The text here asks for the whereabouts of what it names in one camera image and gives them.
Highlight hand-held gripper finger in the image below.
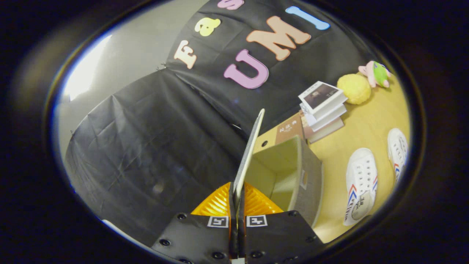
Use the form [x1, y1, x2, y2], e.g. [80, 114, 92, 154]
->
[240, 182, 325, 264]
[151, 182, 239, 264]

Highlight grey fabric storage box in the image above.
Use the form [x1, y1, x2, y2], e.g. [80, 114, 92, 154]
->
[233, 109, 324, 228]

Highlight brown book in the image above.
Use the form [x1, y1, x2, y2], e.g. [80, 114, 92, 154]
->
[275, 113, 306, 145]

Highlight white canvas shoe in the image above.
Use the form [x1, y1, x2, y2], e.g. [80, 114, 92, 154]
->
[343, 147, 378, 226]
[387, 128, 409, 184]

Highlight green and pink plush toy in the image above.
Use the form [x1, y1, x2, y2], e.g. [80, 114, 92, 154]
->
[358, 60, 392, 88]

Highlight white book with portrait cover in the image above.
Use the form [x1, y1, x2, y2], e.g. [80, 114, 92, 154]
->
[298, 81, 348, 115]

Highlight yellow plush toy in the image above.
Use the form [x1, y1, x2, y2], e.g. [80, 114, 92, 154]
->
[336, 73, 372, 105]

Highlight black backdrop cloth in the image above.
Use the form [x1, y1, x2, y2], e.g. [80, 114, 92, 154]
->
[64, 0, 389, 246]

